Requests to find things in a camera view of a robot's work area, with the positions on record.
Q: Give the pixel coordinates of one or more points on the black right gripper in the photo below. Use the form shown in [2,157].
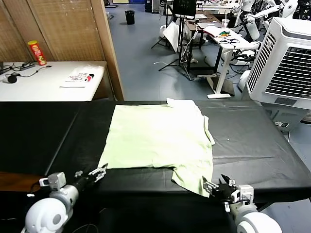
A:
[223,193]

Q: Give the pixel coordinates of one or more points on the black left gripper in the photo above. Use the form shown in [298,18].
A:
[82,183]

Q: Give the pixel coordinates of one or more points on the light green t-shirt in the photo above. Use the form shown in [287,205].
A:
[155,136]

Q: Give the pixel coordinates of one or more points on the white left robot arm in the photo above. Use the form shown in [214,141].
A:
[48,213]

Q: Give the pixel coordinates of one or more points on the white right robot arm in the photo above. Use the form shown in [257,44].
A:
[255,222]

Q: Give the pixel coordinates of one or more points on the white robot base shell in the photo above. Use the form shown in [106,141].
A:
[244,81]

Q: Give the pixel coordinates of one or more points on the black table cover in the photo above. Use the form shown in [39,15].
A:
[243,136]

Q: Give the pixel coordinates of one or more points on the brown wooden table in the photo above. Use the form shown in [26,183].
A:
[17,180]

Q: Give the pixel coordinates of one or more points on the white floor power strip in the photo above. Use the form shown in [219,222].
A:
[281,124]

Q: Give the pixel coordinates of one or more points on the folded white printed shirt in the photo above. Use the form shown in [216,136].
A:
[81,76]

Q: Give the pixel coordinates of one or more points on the white side table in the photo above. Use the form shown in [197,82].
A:
[43,91]

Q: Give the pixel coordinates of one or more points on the white standing desk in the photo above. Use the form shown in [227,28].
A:
[219,72]

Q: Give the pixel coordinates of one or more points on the black round device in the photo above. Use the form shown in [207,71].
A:
[11,78]

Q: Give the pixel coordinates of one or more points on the white air cooler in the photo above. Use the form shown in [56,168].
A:
[284,72]

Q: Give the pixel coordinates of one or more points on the black power strip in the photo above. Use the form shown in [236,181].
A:
[27,65]

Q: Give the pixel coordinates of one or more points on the red chips can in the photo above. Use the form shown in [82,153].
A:
[37,53]

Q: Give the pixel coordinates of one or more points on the wooden folding screen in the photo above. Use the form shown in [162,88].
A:
[68,29]

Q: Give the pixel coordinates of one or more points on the black tripod stand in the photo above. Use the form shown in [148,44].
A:
[181,38]

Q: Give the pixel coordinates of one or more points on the dark brown desk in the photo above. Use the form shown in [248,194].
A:
[192,36]

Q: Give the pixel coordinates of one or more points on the colourful cloth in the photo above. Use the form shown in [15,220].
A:
[224,33]

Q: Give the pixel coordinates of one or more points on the pale cloth on desk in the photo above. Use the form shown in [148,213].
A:
[212,30]

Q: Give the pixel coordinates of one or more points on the white jug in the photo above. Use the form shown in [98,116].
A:
[162,31]

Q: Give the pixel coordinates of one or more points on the white leaning board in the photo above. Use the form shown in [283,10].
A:
[171,35]

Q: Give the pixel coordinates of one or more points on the white humanoid robot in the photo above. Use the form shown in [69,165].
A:
[252,30]

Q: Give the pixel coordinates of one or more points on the black trash bin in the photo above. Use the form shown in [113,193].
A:
[130,17]

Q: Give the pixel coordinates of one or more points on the silver laptop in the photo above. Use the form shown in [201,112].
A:
[209,24]

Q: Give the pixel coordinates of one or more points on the plastic cup with straw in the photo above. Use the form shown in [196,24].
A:
[225,23]

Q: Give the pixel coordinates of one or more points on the black monitor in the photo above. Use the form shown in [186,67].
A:
[184,7]

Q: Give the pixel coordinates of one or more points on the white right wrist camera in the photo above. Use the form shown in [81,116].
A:
[245,193]

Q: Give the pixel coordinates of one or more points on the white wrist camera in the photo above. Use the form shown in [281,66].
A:
[245,193]
[57,180]

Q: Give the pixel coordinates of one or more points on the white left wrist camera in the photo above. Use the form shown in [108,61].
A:
[57,180]

